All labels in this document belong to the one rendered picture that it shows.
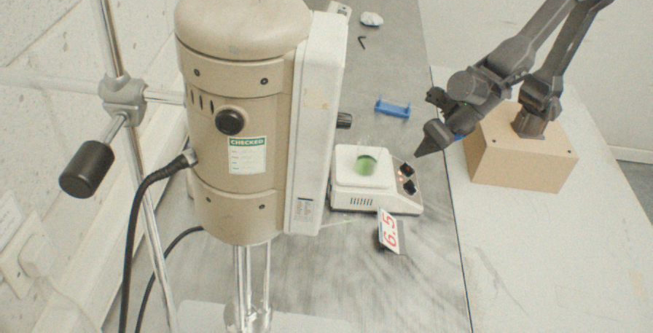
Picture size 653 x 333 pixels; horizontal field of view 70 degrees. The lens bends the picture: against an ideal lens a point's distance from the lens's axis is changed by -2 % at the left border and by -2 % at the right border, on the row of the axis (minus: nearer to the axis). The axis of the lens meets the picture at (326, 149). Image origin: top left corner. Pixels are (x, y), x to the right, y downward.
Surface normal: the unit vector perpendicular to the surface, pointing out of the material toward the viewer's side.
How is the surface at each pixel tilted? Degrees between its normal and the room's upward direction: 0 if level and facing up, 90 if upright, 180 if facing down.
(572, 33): 79
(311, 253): 0
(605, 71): 90
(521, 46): 41
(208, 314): 0
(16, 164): 90
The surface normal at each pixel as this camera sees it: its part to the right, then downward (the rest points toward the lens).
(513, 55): -0.50, -0.41
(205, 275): 0.11, -0.74
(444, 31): -0.07, 0.66
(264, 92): 0.39, 0.64
